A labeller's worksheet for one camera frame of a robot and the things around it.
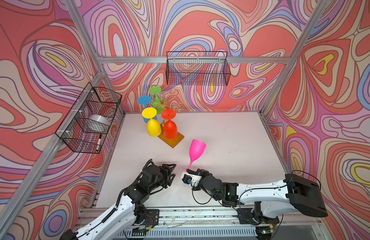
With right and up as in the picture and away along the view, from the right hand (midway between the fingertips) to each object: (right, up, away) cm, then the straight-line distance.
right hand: (190, 171), depth 76 cm
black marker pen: (-45, +15, -4) cm, 48 cm away
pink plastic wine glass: (+3, +10, +1) cm, 11 cm away
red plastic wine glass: (-11, +21, +5) cm, 25 cm away
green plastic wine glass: (-19, +37, +6) cm, 42 cm away
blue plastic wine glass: (-24, +38, +4) cm, 45 cm away
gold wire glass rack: (-15, +36, +6) cm, 39 cm away
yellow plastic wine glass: (-20, +23, +4) cm, 31 cm away
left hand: (-6, +1, +1) cm, 6 cm away
